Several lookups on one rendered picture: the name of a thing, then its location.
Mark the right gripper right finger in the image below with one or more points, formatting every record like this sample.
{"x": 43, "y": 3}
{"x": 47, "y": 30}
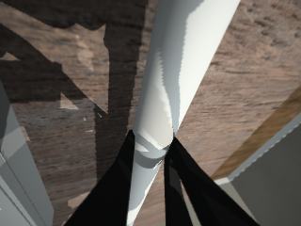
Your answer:
{"x": 212, "y": 205}

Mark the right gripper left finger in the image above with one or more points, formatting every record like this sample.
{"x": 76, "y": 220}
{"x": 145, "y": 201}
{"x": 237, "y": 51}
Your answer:
{"x": 107, "y": 203}

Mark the grey and white long tube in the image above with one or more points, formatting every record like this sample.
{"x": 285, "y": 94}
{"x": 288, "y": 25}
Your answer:
{"x": 184, "y": 39}

